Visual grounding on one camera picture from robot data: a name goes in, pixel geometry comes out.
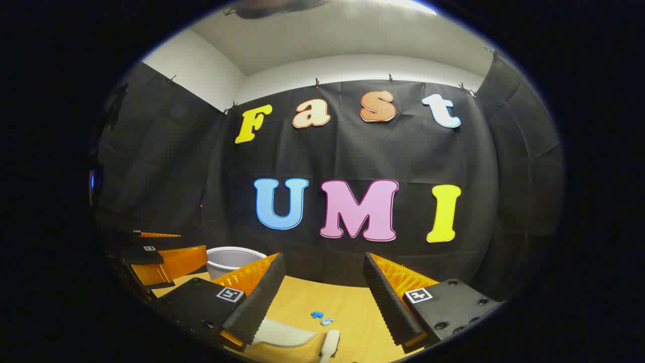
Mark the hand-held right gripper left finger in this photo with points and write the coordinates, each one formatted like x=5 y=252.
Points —
x=257 y=302

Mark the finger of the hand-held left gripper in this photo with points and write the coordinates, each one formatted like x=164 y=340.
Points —
x=151 y=242
x=174 y=264

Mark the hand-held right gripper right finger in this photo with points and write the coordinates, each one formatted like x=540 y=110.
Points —
x=390 y=307

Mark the grey dustpan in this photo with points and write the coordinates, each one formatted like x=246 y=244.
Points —
x=282 y=335

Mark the white garbage bin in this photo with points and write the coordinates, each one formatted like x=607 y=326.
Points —
x=227 y=263

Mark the dark blue paper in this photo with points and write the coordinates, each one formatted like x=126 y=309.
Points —
x=317 y=315

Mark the light blue paper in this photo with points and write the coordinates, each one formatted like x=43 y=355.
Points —
x=327 y=321

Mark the small grey broom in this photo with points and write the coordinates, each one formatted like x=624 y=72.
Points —
x=330 y=344

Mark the wooden desktop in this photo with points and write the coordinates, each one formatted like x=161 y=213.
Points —
x=347 y=305

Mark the black backdrop cloth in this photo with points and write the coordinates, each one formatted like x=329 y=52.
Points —
x=352 y=151

